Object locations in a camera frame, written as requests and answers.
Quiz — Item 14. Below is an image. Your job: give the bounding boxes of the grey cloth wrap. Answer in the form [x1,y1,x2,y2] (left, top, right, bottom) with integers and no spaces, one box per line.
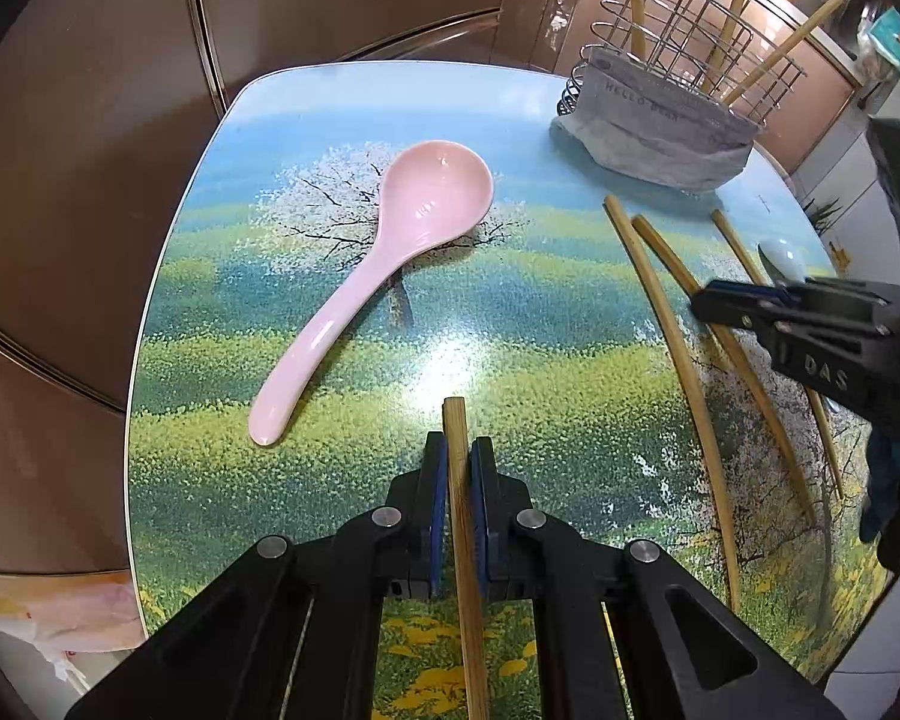
[550,43,767,194]

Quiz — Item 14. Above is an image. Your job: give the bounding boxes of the green onions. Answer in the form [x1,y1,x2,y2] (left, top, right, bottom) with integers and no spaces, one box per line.
[802,198,845,242]

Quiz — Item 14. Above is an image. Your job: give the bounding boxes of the white ceramic spoon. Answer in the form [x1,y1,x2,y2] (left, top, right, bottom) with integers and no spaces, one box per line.
[757,238,815,290]

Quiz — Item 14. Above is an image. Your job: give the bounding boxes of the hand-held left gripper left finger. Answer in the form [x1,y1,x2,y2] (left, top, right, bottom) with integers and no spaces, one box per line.
[66,430,449,720]

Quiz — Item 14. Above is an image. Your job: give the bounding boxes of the pink ceramic spoon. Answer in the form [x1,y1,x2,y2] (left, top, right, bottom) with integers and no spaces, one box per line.
[248,139,495,448]

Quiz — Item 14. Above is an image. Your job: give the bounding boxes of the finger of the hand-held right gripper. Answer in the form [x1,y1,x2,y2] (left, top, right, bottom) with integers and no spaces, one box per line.
[753,277,900,308]
[691,279,895,340]

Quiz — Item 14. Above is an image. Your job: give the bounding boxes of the wire utensil holder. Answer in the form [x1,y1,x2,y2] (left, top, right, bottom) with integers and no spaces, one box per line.
[557,0,809,190]

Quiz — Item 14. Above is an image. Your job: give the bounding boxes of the teal package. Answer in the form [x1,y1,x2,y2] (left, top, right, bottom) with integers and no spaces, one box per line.
[859,10,900,77]

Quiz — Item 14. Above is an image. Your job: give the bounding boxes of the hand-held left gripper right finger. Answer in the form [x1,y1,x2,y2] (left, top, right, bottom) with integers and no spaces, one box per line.
[470,436,846,720]

